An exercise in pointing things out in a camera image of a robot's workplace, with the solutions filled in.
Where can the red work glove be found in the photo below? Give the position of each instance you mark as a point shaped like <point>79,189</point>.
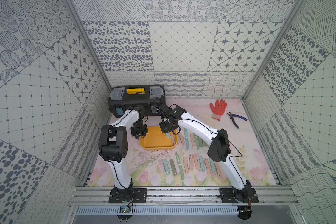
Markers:
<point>218,109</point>

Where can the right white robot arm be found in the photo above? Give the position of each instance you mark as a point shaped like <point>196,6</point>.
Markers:
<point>218,141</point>

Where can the yellow plastic storage box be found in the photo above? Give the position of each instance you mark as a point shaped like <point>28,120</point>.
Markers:
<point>155,140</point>

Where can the aluminium frame rail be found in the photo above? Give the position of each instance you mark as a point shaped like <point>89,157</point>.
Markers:
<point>268,195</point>

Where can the grey green fruit knife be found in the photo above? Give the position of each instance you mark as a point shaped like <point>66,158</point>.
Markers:
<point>205,143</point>

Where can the beige pink knife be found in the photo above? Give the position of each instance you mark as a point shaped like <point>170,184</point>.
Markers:
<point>186,166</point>

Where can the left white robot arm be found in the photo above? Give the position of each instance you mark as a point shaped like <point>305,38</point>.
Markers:
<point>113,148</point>

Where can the blue handled pliers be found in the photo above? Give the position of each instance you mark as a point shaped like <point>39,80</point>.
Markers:
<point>233,116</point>

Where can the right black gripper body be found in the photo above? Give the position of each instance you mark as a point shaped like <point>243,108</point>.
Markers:
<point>166,127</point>

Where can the long green knife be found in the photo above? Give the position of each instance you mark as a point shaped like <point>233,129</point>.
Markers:
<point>180,166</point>

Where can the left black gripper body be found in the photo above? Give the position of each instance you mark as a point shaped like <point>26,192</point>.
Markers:
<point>139,131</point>

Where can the long teal knife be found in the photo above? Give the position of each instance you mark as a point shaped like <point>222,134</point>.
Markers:
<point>186,139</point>

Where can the green sheath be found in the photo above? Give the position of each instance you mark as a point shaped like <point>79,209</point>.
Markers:
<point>200,142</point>

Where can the black plastic toolbox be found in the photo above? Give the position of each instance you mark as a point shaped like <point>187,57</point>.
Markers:
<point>123,98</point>

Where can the light teal folding knife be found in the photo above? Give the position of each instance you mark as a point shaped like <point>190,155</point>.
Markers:
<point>166,166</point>

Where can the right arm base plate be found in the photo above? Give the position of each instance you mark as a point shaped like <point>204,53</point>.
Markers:
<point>231,195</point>

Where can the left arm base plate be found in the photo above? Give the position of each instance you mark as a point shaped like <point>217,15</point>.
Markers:
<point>137,195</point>

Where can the pale pink folding knife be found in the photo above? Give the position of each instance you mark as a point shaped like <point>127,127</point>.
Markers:
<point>182,139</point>

